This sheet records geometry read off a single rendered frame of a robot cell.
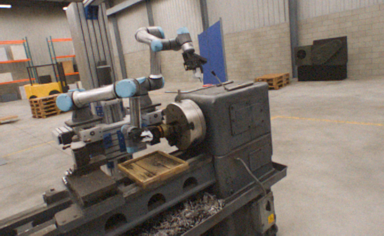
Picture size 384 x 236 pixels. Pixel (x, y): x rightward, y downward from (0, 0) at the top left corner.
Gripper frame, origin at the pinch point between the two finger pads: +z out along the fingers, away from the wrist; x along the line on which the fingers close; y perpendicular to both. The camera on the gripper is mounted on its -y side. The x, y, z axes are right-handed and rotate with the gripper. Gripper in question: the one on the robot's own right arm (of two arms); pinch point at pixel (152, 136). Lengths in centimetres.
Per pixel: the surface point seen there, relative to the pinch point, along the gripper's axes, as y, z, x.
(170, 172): -0.1, 14.7, -18.6
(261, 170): -76, 17, -46
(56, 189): 53, -18, -17
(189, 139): -19.4, 10.1, -5.6
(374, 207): -171, 60, -108
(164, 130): -8.3, 0.7, 2.0
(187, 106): -24.9, 5.2, 13.7
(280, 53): -957, -534, 4
